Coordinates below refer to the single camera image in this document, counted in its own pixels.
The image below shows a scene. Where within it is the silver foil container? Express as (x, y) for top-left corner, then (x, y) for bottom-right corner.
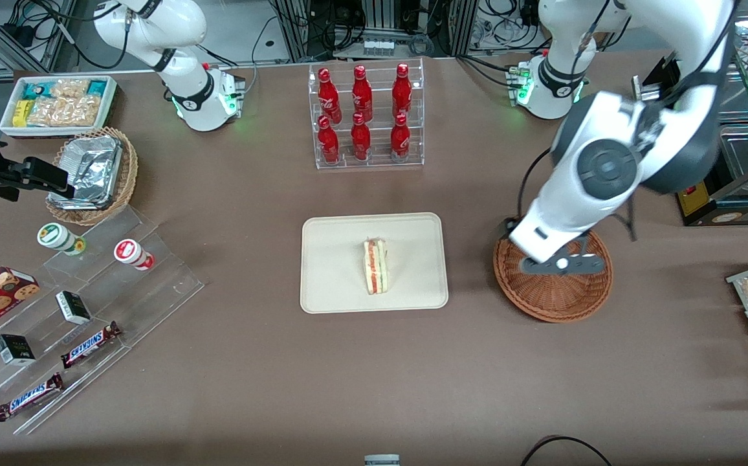
(49, 134), (123, 210)

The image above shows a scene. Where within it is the red cola bottle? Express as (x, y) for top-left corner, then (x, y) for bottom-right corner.
(316, 115), (341, 164)
(391, 62), (413, 121)
(351, 64), (374, 123)
(350, 111), (372, 162)
(317, 67), (343, 124)
(390, 113), (412, 161)

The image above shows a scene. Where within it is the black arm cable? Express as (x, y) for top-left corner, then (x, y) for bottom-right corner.
(518, 148), (638, 243)

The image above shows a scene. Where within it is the aluminium equipment rack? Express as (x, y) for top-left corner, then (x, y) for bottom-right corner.
(273, 0), (479, 63)

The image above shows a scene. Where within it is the black floor cable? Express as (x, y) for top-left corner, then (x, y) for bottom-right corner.
(519, 435), (615, 466)

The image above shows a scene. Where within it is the small clear cracker bag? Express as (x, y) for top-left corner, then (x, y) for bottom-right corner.
(50, 78), (91, 99)

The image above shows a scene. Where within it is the large clear cracker bag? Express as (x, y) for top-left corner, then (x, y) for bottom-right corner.
(27, 94), (102, 128)

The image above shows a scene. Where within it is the cream rectangular tray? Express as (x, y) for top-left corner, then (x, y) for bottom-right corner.
(300, 212), (450, 315)

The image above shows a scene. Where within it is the black food warmer cabinet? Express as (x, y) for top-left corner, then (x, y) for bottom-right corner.
(674, 10), (748, 228)

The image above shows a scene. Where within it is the round brown wicker basket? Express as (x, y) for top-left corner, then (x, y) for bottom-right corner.
(492, 210), (614, 324)

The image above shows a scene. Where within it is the small black box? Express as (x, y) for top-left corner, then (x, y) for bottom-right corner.
(0, 333), (37, 367)
(55, 290), (93, 326)

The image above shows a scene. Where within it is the brown Snickers bar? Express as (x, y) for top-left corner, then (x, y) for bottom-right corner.
(0, 372), (65, 423)
(60, 320), (123, 370)

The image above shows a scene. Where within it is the gray left wrist camera mount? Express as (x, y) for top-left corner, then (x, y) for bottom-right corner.
(521, 233), (608, 278)

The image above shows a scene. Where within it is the green lid white cup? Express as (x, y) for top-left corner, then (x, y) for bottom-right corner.
(36, 221), (87, 257)

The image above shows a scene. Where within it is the clear acrylic stepped stand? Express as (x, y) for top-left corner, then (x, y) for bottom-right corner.
(0, 205), (206, 436)

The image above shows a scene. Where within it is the oval tan wicker basket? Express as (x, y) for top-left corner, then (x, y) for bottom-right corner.
(45, 126), (139, 227)

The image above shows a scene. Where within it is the red lid white cup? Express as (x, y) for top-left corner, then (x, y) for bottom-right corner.
(113, 238), (155, 272)

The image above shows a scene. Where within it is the clear acrylic bottle rack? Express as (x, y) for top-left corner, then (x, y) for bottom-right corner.
(307, 58), (426, 171)

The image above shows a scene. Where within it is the white snack bin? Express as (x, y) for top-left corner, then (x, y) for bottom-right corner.
(0, 74), (120, 139)

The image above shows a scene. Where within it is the triangular sandwich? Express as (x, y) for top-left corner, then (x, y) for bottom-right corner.
(362, 237), (390, 296)

